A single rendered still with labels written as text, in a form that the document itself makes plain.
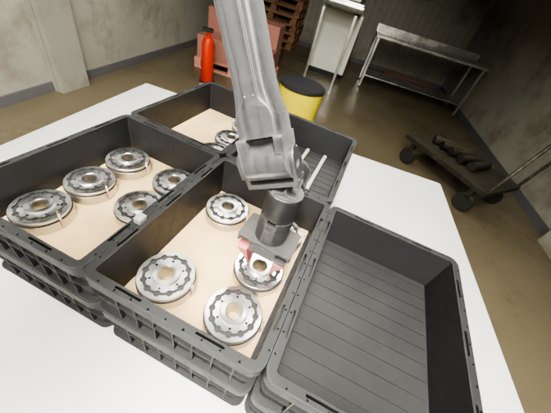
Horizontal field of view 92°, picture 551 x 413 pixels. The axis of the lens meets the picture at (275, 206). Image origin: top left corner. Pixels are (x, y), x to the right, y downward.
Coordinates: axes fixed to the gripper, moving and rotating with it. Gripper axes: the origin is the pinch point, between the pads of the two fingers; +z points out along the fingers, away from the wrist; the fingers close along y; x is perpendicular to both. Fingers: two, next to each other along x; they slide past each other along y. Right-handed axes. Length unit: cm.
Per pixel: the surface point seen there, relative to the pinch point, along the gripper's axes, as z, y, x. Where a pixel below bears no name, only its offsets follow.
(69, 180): 2.2, 47.1, 2.4
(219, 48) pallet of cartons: 52, 201, -314
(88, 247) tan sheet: 5.0, 31.6, 11.8
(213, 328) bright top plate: 1.4, 1.3, 14.6
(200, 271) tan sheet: 4.5, 10.2, 5.2
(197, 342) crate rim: -4.8, 1.2, 19.7
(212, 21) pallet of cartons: 31, 233, -345
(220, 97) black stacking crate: -2, 46, -59
